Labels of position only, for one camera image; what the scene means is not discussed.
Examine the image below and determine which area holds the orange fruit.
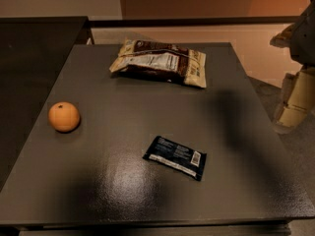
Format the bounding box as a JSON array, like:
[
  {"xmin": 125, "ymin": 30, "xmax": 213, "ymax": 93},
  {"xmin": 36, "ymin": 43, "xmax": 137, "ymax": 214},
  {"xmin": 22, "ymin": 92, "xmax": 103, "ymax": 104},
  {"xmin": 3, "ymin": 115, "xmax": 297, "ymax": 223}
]
[{"xmin": 48, "ymin": 102, "xmax": 81, "ymax": 133}]

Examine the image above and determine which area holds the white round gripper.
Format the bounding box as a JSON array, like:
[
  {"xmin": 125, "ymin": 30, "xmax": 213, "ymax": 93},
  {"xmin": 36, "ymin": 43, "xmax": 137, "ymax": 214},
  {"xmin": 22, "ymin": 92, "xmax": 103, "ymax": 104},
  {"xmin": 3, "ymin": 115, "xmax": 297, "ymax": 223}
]
[{"xmin": 270, "ymin": 1, "xmax": 315, "ymax": 134}]

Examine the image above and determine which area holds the brown and cream snack bag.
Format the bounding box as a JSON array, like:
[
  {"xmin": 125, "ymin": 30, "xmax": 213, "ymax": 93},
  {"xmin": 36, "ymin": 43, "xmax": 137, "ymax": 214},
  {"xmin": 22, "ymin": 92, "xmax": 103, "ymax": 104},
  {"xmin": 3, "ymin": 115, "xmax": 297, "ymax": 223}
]
[{"xmin": 109, "ymin": 39, "xmax": 207, "ymax": 89}]

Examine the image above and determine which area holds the dark blue rxbar wrapper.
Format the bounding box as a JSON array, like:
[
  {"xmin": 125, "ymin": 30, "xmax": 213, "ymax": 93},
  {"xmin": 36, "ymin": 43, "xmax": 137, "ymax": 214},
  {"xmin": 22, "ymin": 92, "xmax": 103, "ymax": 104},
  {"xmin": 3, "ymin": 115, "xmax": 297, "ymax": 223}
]
[{"xmin": 143, "ymin": 136, "xmax": 207, "ymax": 181}]

